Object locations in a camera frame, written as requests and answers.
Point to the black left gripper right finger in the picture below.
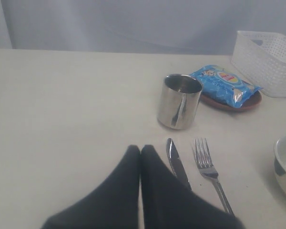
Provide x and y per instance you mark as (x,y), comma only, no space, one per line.
(168,204)

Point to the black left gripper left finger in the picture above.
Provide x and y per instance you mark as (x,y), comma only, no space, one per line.
(112,205)

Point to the silver table knife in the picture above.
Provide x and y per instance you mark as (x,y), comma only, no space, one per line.
(176,163)

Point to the silver metal fork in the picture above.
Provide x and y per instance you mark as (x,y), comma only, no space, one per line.
(207,169)

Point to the blue Lays chips bag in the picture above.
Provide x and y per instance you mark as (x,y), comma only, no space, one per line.
(224,86)

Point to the brown wooden plate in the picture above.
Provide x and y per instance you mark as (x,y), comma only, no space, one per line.
(249,104)

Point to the white perforated plastic basket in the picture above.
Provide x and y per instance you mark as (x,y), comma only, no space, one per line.
(261,58)

